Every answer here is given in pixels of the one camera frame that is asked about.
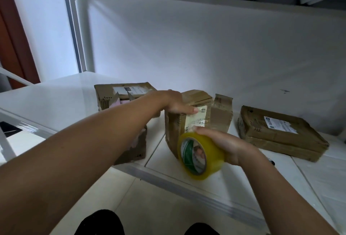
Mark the person's left forearm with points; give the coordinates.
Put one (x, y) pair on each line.
(65, 172)

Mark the yellow tape roll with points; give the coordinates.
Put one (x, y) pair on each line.
(213, 159)

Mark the person's black trousers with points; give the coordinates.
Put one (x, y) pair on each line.
(100, 223)

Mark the white metal shelf rack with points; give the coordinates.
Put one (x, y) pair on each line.
(59, 102)

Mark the person's right hand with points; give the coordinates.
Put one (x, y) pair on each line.
(227, 144)

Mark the person's right forearm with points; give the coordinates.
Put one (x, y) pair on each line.
(286, 199)

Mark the red-brown door frame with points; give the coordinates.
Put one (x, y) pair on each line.
(16, 32)

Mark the small cardboard box red label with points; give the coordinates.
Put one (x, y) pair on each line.
(221, 114)

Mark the pink carton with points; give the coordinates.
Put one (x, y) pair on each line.
(135, 148)

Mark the corrugated cardboard box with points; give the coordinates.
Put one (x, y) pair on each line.
(173, 129)

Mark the perforated white metal rack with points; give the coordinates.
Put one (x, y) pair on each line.
(11, 129)

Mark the long cardboard box white label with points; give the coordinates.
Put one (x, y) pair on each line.
(105, 97)

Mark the person's left hand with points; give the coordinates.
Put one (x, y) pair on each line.
(170, 102)

